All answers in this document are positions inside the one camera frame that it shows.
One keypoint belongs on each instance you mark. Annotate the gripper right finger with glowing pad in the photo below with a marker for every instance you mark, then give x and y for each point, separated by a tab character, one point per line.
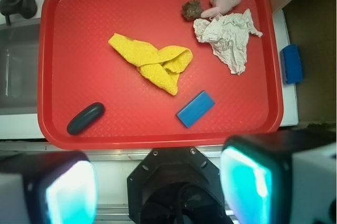
287	176

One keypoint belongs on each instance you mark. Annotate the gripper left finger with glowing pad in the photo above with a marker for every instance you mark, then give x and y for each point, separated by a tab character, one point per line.
49	187

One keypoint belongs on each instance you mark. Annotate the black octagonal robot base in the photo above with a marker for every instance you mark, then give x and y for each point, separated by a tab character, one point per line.
176	185

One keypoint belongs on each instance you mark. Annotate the yellow cloth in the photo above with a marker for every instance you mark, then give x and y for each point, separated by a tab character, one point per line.
161	67

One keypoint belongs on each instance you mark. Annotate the black oval stone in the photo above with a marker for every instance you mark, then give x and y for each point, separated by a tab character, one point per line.
85	118

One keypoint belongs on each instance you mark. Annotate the blue sponge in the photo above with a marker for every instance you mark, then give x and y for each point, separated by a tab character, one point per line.
291	64

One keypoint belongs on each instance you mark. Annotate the blue rectangular block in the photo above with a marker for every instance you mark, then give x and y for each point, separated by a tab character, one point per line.
195	109

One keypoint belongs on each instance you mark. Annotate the red plastic tray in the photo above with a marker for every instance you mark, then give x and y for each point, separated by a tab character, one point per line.
77	67

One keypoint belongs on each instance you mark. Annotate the metal sink basin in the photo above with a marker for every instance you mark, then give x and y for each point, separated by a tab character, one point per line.
19	69

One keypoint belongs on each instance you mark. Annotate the crumpled white paper towel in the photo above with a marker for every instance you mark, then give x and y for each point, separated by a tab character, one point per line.
228	37

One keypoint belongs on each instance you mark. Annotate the brown rock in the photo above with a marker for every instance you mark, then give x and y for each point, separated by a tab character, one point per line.
192	10

